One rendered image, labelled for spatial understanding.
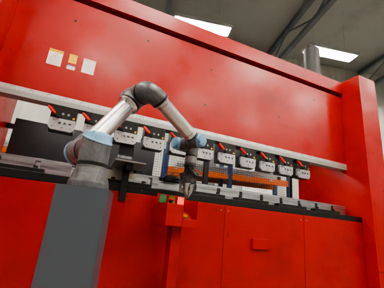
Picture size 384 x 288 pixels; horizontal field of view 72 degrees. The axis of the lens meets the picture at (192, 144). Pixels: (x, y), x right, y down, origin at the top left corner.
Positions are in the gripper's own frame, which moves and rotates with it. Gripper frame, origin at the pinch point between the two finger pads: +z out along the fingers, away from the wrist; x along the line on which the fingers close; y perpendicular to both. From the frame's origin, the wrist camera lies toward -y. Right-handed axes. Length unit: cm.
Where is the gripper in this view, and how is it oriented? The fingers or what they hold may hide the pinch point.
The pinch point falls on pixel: (187, 196)
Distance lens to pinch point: 160.5
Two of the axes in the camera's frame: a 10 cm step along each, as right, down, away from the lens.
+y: -5.0, 1.2, 8.6
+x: -8.5, -2.2, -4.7
